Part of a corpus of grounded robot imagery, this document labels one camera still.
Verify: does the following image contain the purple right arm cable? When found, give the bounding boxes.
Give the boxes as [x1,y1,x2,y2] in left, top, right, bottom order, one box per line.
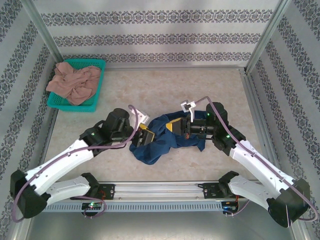
[194,96,320,222]

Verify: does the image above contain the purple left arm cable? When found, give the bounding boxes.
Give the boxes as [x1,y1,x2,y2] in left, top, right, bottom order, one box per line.
[11,104,138,223]

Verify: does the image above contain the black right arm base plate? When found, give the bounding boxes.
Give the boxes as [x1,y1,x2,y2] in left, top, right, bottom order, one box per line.
[202,182,248,200]

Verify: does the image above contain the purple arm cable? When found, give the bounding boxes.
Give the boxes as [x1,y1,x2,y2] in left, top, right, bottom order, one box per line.
[11,104,138,223]
[194,96,320,222]

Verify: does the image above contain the teal plastic basket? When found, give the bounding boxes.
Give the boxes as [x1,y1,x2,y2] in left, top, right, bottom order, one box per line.
[46,58,107,113]

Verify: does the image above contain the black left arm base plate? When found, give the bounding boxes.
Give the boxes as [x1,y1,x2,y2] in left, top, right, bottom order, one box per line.
[71,183,116,201]

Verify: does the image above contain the aluminium back rail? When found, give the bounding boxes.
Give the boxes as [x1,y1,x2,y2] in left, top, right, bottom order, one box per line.
[104,65,247,72]

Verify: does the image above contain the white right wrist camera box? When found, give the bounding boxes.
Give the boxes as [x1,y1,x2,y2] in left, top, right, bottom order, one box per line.
[179,99,199,123]

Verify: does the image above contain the navy blue t-shirt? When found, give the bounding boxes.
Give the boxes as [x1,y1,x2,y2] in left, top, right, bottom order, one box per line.
[129,112,206,166]

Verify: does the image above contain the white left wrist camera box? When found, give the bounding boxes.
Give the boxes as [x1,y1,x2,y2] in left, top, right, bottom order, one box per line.
[128,104,150,125]

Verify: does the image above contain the crumpled pink cloth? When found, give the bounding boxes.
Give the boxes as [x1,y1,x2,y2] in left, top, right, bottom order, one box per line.
[45,61,102,106]

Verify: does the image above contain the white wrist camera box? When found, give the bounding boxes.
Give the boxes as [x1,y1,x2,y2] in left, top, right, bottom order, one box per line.
[128,104,150,125]
[179,99,199,123]

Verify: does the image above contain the small controller board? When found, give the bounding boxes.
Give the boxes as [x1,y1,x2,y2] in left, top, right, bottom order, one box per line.
[81,202,103,210]
[221,201,240,212]

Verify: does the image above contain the grey slotted cable duct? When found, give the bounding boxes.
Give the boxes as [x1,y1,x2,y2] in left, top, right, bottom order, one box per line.
[33,201,223,213]

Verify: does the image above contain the aluminium frame post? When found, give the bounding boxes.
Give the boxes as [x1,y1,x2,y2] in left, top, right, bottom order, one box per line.
[21,0,65,70]
[287,199,311,240]
[243,0,296,75]
[12,199,36,240]

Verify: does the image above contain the aluminium side rail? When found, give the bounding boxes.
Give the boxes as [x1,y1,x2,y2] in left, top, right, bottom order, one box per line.
[33,108,60,183]
[238,68,293,182]

